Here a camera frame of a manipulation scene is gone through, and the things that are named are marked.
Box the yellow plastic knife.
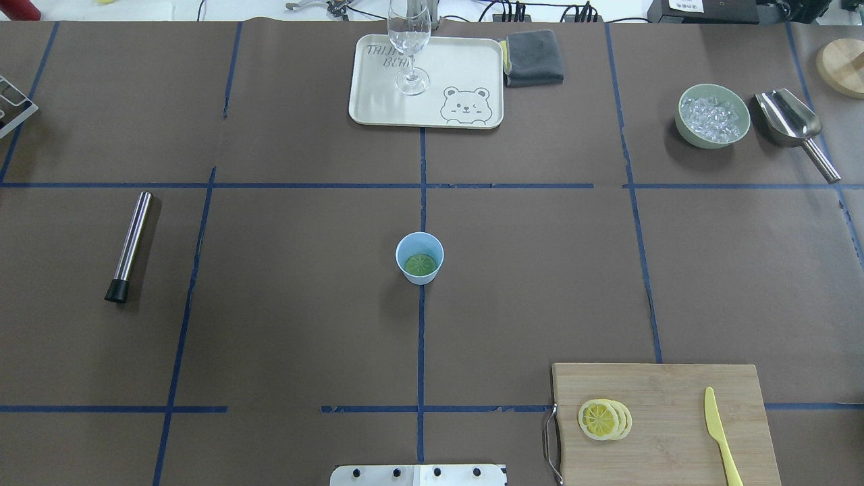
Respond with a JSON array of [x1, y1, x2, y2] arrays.
[[703, 387, 743, 486]]

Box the green lime slice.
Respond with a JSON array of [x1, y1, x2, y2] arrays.
[[404, 253, 438, 277]]

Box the cream bear tray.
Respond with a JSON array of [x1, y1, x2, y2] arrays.
[[348, 34, 505, 130]]

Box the yellow lemon slices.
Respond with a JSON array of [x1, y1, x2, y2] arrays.
[[577, 399, 633, 441]]

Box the bamboo cutting board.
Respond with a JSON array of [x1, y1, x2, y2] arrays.
[[551, 362, 781, 485]]

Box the green bowl of ice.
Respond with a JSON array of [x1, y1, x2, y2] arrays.
[[674, 84, 752, 150]]

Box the red bottle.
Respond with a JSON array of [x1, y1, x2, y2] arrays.
[[0, 0, 41, 21]]

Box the wooden cup tree stand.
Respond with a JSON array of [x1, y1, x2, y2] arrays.
[[817, 38, 863, 100]]

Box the steel muddler black tip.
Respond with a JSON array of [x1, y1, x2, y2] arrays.
[[104, 191, 153, 304]]

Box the steel ice scoop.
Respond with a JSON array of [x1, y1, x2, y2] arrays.
[[754, 88, 840, 184]]

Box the white wire cup rack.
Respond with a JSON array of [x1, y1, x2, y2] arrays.
[[0, 75, 39, 138]]

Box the clear wine glass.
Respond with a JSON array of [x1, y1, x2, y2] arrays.
[[387, 1, 431, 96]]

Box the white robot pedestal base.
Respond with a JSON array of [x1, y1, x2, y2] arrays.
[[329, 464, 508, 485]]

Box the light blue cup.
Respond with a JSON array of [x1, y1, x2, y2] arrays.
[[395, 232, 445, 286]]

